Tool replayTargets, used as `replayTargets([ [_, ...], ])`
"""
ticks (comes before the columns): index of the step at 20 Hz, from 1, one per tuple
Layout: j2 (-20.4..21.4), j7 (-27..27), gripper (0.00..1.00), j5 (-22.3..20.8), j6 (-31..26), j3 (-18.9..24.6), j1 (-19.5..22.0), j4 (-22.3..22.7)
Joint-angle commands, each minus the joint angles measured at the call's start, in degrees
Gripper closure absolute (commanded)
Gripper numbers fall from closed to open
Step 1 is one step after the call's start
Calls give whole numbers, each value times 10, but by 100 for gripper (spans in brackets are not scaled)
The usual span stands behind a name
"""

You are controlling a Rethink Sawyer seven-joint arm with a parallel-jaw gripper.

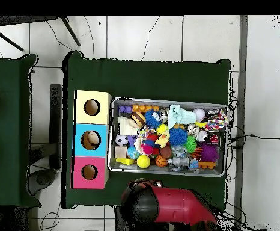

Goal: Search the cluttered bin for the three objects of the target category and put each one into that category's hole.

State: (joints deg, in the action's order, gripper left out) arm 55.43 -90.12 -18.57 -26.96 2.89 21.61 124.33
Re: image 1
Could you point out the yellow foam ball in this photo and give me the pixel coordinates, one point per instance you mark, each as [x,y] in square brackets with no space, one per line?
[143,161]

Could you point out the yellow plush duck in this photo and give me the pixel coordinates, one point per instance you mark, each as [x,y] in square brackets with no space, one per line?
[163,139]

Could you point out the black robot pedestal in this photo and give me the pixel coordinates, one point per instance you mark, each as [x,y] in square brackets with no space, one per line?
[123,225]

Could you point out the wooden box with three holes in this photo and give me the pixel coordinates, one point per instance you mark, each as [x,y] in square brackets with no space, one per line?
[104,118]

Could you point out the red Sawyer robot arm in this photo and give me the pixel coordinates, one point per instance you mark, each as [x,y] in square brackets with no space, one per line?
[178,204]

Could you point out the black panel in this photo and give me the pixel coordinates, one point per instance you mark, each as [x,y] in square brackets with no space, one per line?
[56,120]

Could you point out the black tripod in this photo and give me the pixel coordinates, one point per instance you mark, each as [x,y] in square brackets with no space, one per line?
[22,19]

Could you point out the green spiky ball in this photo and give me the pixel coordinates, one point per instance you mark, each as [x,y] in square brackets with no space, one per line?
[191,144]

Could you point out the purple spiky ball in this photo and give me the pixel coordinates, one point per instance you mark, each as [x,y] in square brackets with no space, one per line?
[209,152]

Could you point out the shallow metal mesh bin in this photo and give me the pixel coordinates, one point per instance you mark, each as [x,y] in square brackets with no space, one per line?
[164,102]

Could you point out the mint green cloth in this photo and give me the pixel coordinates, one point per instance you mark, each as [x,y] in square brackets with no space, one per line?
[182,115]

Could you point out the dark green side table cloth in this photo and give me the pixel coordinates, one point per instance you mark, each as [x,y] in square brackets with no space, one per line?
[7,168]

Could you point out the grey stand base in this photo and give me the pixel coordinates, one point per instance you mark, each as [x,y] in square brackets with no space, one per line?
[42,180]

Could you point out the toy hamburger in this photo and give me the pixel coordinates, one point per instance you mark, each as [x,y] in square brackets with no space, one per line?
[138,119]

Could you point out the blue spiky ball with eyes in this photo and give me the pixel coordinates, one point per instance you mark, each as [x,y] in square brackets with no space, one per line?
[151,119]

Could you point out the clear bottle with blue label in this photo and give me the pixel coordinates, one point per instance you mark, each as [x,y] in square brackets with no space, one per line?
[194,164]

